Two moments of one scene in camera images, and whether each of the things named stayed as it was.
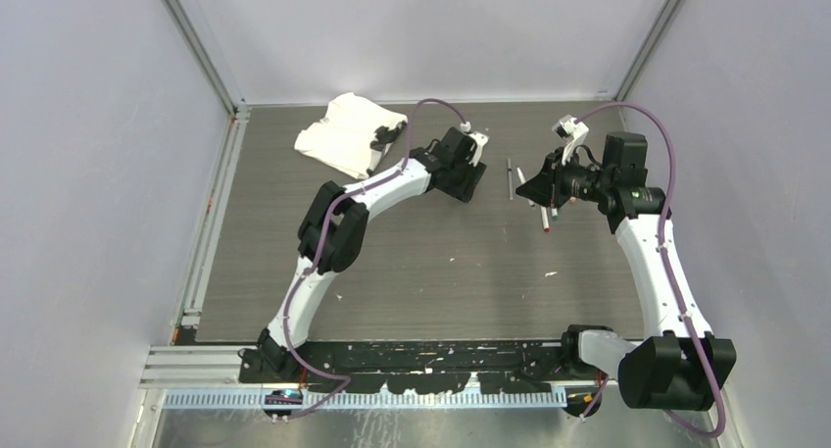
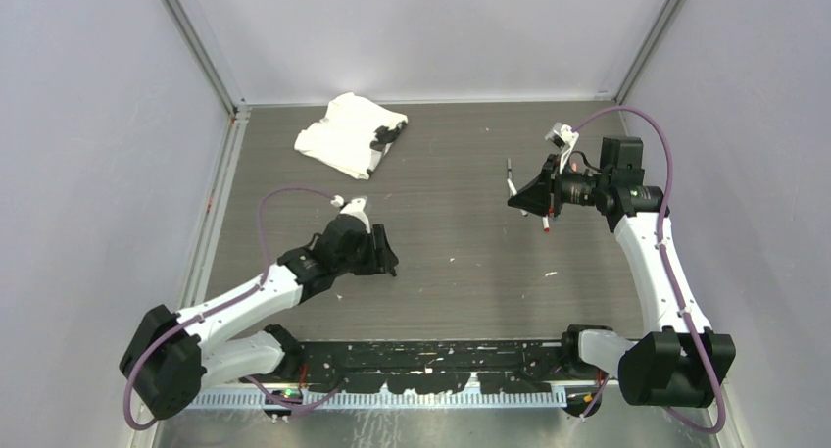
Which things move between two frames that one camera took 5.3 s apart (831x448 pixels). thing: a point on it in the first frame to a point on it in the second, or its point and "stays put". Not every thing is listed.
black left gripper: [465, 191] to [380, 258]
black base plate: [516, 367] stays put
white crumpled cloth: [351, 136] stays put
